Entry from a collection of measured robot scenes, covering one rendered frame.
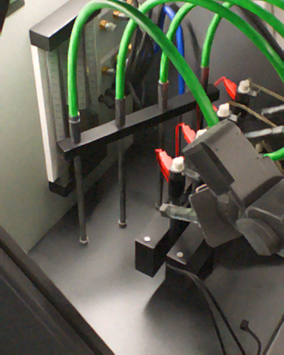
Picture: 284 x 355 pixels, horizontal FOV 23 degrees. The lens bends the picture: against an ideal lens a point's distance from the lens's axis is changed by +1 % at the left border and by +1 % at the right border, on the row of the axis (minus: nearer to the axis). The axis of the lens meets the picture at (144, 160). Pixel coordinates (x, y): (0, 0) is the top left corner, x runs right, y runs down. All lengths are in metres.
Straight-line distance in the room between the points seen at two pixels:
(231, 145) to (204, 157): 0.03
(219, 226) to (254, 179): 0.14
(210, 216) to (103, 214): 0.66
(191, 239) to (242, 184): 0.53
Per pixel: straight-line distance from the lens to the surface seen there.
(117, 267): 1.33
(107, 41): 1.32
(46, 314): 0.85
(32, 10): 1.11
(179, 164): 1.06
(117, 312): 1.27
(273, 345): 1.11
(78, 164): 1.21
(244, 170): 0.66
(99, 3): 0.92
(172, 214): 0.97
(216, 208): 0.78
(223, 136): 0.66
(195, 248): 1.17
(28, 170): 1.25
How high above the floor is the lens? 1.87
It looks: 43 degrees down
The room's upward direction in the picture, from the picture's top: 1 degrees clockwise
